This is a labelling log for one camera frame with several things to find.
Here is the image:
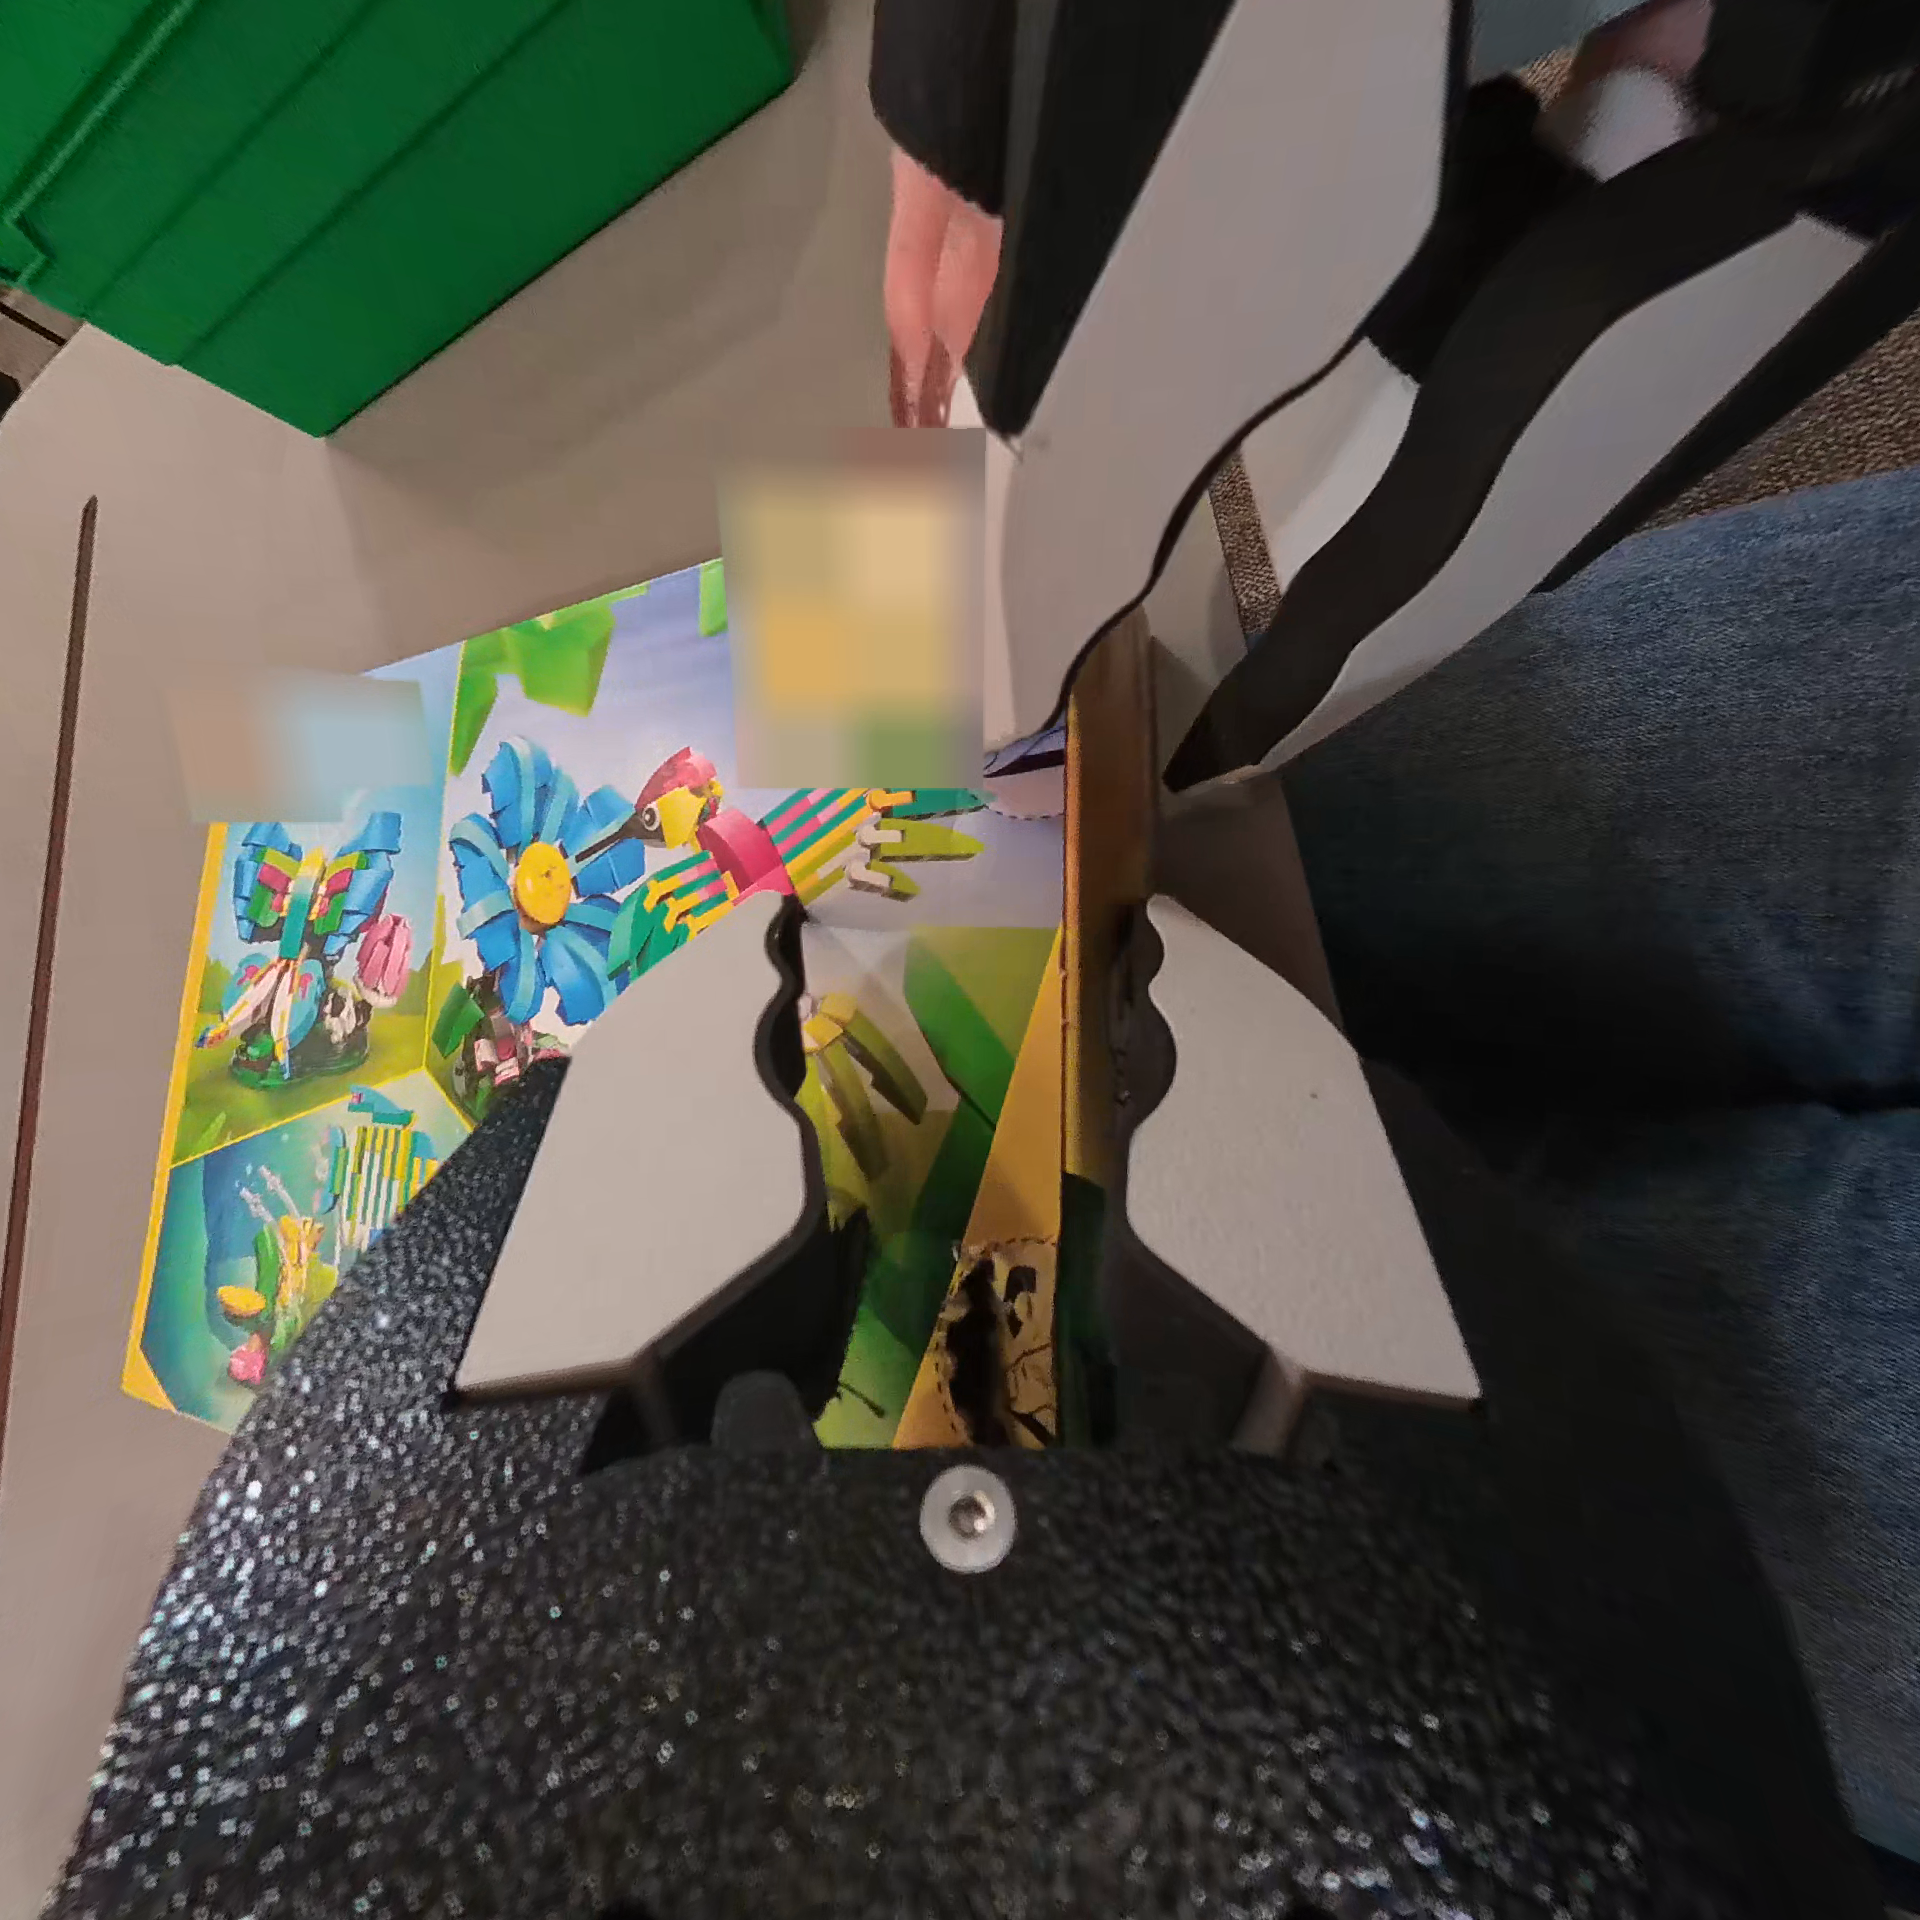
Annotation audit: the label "green plastic bin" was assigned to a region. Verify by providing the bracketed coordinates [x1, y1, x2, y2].
[0, 0, 798, 438]

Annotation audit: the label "colourful lego set box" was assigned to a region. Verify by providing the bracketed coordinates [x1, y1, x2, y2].
[119, 553, 1163, 1456]

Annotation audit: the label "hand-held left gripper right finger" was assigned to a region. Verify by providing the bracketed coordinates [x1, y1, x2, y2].
[1113, 891, 1487, 1461]

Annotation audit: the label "person's right hand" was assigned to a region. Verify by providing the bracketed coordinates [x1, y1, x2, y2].
[884, 148, 1006, 437]

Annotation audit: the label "person's right forearm black sleeve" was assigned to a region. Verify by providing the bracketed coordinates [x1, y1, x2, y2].
[868, 0, 1059, 213]

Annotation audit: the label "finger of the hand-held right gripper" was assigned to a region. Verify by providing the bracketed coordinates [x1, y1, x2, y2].
[1163, 150, 1886, 796]
[961, 0, 1475, 754]

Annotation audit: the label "person's blue jeans legs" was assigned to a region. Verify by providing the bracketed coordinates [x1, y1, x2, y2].
[1287, 466, 1920, 1863]

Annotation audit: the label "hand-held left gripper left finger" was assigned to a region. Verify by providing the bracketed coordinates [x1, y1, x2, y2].
[451, 896, 830, 1413]

